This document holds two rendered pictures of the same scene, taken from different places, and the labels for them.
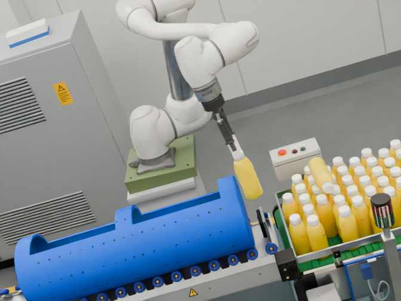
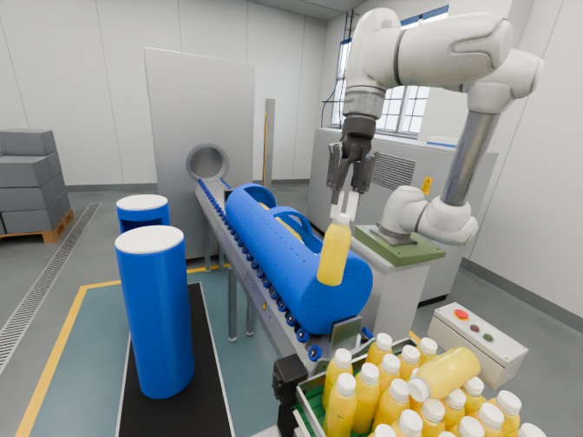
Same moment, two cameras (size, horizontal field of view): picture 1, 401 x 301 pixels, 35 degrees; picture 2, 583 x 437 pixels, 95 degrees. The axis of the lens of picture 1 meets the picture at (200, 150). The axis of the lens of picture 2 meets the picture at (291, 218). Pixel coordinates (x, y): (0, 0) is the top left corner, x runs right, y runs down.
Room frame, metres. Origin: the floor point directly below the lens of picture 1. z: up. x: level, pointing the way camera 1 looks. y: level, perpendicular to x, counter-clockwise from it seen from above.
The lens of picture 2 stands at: (1.43, -0.56, 1.62)
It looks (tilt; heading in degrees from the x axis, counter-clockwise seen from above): 21 degrees down; 56
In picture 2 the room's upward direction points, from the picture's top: 5 degrees clockwise
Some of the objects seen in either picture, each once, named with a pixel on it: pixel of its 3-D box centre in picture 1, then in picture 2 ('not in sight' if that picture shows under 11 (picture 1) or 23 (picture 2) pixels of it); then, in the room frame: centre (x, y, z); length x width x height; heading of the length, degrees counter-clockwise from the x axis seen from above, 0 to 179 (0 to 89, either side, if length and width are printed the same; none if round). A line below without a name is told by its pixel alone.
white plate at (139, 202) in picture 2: not in sight; (142, 201); (1.53, 1.25, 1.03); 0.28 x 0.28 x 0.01
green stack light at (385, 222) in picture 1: (383, 216); not in sight; (1.56, -0.48, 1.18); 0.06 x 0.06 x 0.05
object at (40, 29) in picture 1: (28, 33); (444, 142); (3.78, 0.72, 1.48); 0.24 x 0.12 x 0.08; 90
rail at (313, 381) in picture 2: (285, 226); (358, 361); (1.94, -0.21, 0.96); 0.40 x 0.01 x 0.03; 174
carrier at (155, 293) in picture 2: not in sight; (160, 315); (1.52, 0.70, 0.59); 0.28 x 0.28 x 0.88
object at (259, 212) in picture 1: (264, 226); (343, 335); (1.95, -0.13, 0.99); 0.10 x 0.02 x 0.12; 174
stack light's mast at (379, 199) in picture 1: (383, 217); not in sight; (1.56, -0.48, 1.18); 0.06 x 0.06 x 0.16
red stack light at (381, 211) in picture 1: (381, 205); not in sight; (1.56, -0.48, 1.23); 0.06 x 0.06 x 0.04
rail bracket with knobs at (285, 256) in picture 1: (287, 265); (291, 380); (1.75, -0.16, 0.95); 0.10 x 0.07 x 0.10; 174
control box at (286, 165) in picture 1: (296, 159); (472, 341); (2.22, -0.37, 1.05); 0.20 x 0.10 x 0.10; 84
